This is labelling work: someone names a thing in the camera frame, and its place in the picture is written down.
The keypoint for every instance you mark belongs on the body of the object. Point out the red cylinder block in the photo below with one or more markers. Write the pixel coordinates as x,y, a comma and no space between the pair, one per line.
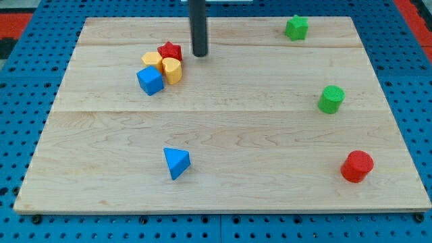
357,166

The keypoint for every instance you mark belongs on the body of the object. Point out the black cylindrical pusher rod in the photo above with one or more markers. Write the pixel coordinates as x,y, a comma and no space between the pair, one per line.
198,27

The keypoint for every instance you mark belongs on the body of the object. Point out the yellow hexagon block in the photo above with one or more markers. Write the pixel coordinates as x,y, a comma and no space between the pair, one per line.
154,59

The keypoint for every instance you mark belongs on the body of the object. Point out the green star block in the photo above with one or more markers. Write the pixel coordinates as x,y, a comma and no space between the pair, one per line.
297,28

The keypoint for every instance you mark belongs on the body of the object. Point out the wooden board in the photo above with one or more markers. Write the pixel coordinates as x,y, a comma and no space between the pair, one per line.
247,113

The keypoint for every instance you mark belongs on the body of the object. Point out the yellow heart block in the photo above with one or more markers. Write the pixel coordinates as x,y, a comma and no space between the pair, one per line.
173,70

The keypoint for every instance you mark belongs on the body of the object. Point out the blue cube block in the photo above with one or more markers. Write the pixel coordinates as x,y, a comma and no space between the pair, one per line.
150,80

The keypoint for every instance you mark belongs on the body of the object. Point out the green cylinder block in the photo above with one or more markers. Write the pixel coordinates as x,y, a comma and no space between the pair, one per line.
331,98

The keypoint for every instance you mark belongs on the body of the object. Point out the red star block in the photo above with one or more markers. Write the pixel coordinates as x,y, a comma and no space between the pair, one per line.
170,50

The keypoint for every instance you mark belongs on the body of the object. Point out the blue triangle block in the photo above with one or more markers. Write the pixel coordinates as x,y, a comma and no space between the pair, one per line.
178,161

